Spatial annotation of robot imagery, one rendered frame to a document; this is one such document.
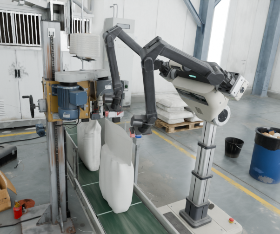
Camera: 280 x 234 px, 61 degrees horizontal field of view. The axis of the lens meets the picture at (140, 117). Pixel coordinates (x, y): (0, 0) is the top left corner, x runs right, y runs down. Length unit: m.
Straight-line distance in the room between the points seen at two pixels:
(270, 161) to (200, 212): 1.60
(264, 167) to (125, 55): 3.87
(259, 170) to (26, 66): 3.96
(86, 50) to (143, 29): 5.09
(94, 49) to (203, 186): 1.31
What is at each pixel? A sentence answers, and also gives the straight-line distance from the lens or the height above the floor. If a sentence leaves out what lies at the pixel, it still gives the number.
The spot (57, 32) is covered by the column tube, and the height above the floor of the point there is 1.68.
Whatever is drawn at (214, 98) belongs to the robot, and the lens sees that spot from 1.52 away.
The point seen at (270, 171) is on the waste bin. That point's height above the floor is 0.18.
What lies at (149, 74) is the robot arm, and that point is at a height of 1.50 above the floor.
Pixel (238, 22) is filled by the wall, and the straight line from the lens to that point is 9.09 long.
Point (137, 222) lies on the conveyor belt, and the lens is 1.92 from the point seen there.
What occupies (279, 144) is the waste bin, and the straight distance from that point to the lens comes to 3.38.
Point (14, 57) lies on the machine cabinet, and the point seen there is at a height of 1.29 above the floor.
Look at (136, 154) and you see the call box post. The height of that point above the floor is 0.67.
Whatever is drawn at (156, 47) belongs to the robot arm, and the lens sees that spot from 1.08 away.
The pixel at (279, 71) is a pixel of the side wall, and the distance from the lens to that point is 10.15.
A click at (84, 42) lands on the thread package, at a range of 1.71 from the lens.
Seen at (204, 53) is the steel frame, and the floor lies 1.49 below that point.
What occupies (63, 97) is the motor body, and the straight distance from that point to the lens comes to 1.73.
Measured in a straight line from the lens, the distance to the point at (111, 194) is 1.90.
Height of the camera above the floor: 1.65
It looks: 17 degrees down
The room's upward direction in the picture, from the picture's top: 4 degrees clockwise
